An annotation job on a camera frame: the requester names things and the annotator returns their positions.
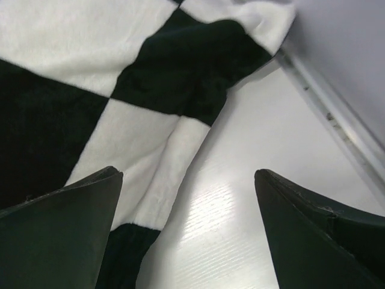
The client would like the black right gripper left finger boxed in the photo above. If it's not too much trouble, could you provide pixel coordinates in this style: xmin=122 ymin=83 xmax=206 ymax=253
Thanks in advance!
xmin=1 ymin=166 xmax=123 ymax=288

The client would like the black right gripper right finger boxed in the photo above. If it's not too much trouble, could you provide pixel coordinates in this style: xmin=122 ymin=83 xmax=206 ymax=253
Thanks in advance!
xmin=254 ymin=169 xmax=384 ymax=288

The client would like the black white checkered pillowcase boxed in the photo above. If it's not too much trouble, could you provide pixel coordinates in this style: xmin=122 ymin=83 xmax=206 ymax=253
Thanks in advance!
xmin=1 ymin=1 xmax=295 ymax=288

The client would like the aluminium table edge rail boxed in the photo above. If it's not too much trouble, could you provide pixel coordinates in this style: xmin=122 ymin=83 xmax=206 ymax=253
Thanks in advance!
xmin=276 ymin=49 xmax=384 ymax=197

